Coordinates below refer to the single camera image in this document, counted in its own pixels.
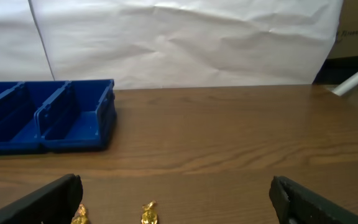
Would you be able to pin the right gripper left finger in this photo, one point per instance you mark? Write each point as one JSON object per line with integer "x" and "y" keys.
{"x": 42, "y": 205}

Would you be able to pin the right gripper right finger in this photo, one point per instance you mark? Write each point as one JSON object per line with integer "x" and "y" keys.
{"x": 306, "y": 207}

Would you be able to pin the gold candy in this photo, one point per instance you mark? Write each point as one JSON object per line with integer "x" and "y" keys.
{"x": 149, "y": 215}
{"x": 80, "y": 217}

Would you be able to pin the blue tray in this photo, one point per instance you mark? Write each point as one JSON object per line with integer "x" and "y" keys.
{"x": 82, "y": 130}

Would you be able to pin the white pipe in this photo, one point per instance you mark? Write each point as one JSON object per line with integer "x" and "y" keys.
{"x": 356, "y": 77}

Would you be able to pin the brown cardboard box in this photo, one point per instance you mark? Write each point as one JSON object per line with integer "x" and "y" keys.
{"x": 357, "y": 28}

